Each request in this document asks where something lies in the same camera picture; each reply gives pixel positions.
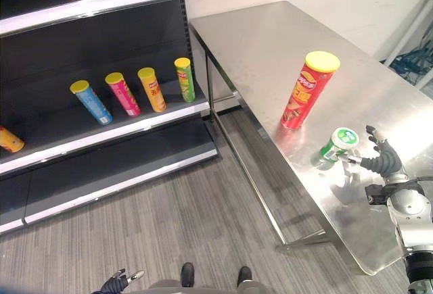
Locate green white-lidded bottle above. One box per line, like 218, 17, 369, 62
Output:
311, 126, 360, 171

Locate dark shelf unit white edges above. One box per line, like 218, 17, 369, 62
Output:
0, 0, 220, 235

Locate robot dark foot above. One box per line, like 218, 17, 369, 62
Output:
180, 262, 196, 288
236, 266, 253, 287

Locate orange snack can lying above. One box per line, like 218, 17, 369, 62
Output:
0, 125, 26, 153

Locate pink chip can yellow lid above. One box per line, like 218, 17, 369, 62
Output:
104, 72, 142, 118

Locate blue chip can yellow lid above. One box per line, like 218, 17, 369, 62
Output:
69, 80, 114, 126

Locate blue cable bundle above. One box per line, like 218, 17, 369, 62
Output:
388, 39, 433, 84

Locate orange chip can yellow lid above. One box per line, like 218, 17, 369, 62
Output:
137, 67, 167, 113

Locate stainless steel table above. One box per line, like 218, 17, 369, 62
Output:
188, 0, 433, 276

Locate robot left dark foot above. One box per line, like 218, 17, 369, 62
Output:
180, 262, 196, 288

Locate red chip can yellow lid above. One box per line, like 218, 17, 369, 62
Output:
280, 51, 341, 130

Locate robot grey body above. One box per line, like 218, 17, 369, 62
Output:
128, 278, 271, 294

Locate white metal frame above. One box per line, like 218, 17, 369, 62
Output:
378, 0, 433, 97

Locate robot right dark foot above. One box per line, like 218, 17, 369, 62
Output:
236, 266, 253, 287

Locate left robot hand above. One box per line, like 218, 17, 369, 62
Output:
91, 268, 145, 294

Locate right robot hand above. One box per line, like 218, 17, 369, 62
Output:
348, 124, 409, 184

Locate green chip can yellow lid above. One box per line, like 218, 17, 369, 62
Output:
174, 57, 196, 103

